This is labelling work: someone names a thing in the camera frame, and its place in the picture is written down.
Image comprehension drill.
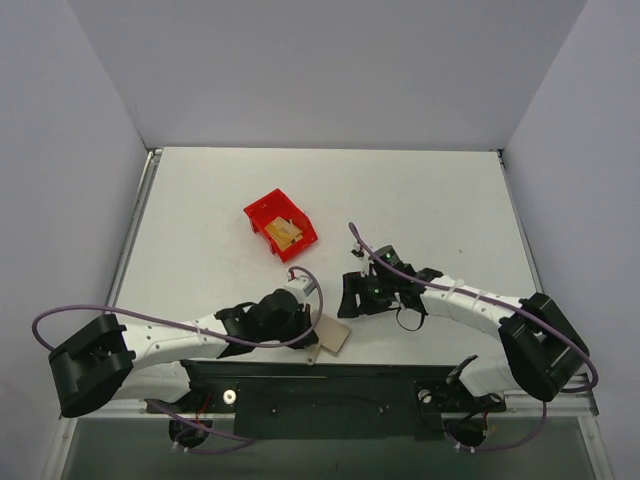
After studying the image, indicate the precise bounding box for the beige leather card holder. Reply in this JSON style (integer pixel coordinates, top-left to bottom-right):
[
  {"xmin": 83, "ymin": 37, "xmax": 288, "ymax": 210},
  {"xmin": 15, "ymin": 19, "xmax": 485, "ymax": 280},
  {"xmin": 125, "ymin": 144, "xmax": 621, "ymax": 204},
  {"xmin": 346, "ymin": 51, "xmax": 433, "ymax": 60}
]
[{"xmin": 306, "ymin": 314, "xmax": 351, "ymax": 365}]

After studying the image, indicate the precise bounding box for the red plastic bin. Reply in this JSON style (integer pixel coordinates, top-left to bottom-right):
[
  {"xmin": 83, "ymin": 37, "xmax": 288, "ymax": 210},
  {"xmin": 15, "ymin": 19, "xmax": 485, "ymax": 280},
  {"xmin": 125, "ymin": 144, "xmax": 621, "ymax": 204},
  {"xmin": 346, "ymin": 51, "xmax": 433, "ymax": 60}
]
[{"xmin": 243, "ymin": 189, "xmax": 318, "ymax": 263}]

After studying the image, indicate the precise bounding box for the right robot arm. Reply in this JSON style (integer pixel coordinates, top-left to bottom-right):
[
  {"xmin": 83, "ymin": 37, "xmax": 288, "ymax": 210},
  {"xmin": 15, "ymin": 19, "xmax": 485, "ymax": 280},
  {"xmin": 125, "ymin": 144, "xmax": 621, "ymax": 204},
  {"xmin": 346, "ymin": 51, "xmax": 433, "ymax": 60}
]
[{"xmin": 337, "ymin": 245, "xmax": 594, "ymax": 409}]

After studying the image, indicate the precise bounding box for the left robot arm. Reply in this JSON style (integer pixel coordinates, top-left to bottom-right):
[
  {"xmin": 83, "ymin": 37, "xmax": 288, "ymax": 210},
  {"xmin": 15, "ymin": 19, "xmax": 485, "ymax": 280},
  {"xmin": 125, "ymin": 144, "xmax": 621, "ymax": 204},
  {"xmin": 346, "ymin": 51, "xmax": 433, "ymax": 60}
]
[{"xmin": 48, "ymin": 289, "xmax": 320, "ymax": 418}]

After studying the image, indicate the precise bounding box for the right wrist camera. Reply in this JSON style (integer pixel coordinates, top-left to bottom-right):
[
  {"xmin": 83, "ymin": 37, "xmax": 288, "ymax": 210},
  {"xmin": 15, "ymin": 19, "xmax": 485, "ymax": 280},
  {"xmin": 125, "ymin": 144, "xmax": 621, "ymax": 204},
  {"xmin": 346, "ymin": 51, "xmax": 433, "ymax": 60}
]
[{"xmin": 351, "ymin": 243, "xmax": 372, "ymax": 277}]

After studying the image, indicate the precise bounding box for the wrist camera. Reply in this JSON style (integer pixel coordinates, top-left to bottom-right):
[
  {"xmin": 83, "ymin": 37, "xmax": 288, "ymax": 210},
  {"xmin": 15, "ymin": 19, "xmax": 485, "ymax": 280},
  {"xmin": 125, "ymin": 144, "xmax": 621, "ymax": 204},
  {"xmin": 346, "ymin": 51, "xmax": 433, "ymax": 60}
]
[
  {"xmin": 351, "ymin": 243, "xmax": 372, "ymax": 277},
  {"xmin": 284, "ymin": 275, "xmax": 317, "ymax": 303}
]

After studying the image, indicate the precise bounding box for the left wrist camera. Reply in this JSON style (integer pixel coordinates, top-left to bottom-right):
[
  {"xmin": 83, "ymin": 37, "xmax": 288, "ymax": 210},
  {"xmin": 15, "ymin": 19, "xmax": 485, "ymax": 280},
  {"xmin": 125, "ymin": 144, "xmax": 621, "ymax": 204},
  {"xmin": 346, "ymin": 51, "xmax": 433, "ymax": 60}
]
[{"xmin": 284, "ymin": 275, "xmax": 317, "ymax": 303}]

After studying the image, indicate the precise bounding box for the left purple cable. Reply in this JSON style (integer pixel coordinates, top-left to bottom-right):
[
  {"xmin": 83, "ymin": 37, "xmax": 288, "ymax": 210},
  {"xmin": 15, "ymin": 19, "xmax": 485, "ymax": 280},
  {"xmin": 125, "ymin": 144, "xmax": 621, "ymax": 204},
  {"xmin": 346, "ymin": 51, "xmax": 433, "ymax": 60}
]
[{"xmin": 32, "ymin": 264, "xmax": 325, "ymax": 455}]

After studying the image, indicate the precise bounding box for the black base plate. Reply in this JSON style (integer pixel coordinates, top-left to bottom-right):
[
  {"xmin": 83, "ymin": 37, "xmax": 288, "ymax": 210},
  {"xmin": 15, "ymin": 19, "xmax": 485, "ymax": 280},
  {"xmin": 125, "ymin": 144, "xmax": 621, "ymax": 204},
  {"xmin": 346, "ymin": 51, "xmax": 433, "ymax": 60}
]
[{"xmin": 147, "ymin": 360, "xmax": 506, "ymax": 442}]

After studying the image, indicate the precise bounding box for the aluminium frame rail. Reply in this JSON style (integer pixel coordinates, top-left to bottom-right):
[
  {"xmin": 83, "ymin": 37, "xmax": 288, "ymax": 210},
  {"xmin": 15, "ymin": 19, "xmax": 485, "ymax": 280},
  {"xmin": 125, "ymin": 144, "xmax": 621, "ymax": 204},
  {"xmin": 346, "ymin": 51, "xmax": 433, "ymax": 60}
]
[{"xmin": 504, "ymin": 390, "xmax": 600, "ymax": 418}]

